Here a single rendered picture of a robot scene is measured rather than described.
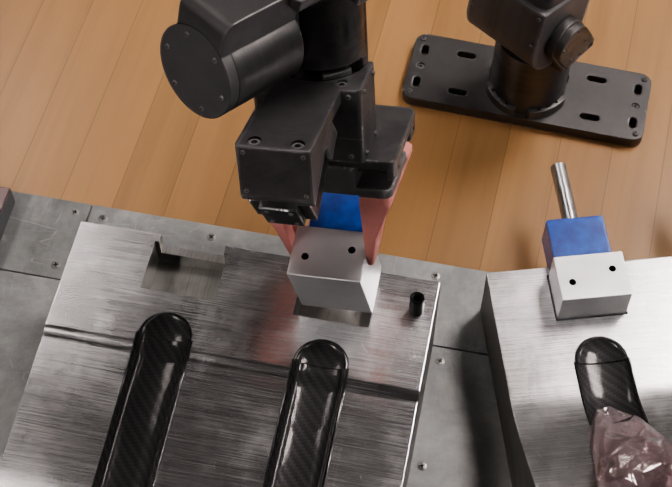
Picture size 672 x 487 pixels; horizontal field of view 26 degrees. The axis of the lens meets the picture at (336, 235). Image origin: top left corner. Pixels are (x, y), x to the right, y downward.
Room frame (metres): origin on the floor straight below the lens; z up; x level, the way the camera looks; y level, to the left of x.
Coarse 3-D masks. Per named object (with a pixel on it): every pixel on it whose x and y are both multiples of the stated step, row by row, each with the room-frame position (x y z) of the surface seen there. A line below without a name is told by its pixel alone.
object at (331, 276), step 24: (336, 216) 0.53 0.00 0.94; (360, 216) 0.53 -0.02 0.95; (312, 240) 0.51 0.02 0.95; (336, 240) 0.51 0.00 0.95; (360, 240) 0.50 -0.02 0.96; (312, 264) 0.49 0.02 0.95; (336, 264) 0.49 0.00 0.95; (360, 264) 0.49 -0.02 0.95; (312, 288) 0.48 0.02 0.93; (336, 288) 0.48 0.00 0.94; (360, 288) 0.48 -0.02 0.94
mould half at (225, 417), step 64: (128, 256) 0.53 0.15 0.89; (256, 256) 0.53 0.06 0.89; (64, 320) 0.48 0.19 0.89; (128, 320) 0.48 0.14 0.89; (192, 320) 0.48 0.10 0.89; (256, 320) 0.48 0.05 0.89; (320, 320) 0.48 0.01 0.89; (384, 320) 0.48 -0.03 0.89; (64, 384) 0.44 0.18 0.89; (192, 384) 0.43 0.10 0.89; (256, 384) 0.43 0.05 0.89; (384, 384) 0.43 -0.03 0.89; (64, 448) 0.39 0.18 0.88; (192, 448) 0.39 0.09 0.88; (256, 448) 0.39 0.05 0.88; (384, 448) 0.39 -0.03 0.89
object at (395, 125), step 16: (352, 64) 0.55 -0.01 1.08; (304, 80) 0.54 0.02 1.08; (320, 80) 0.54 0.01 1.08; (384, 112) 0.56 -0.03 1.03; (400, 112) 0.56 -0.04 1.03; (384, 128) 0.54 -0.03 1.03; (400, 128) 0.54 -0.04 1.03; (384, 144) 0.52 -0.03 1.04; (400, 144) 0.52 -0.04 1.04; (368, 160) 0.51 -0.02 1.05; (384, 160) 0.50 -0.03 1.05; (400, 160) 0.51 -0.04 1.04
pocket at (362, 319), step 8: (296, 304) 0.50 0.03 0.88; (296, 312) 0.50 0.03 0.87; (304, 312) 0.50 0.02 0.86; (312, 312) 0.50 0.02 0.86; (320, 312) 0.50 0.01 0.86; (328, 312) 0.50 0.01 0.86; (336, 312) 0.50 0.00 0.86; (344, 312) 0.50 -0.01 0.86; (352, 312) 0.50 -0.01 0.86; (360, 312) 0.50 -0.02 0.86; (328, 320) 0.50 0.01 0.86; (336, 320) 0.50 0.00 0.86; (344, 320) 0.50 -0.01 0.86; (352, 320) 0.50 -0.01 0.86; (360, 320) 0.50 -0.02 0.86; (368, 320) 0.50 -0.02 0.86
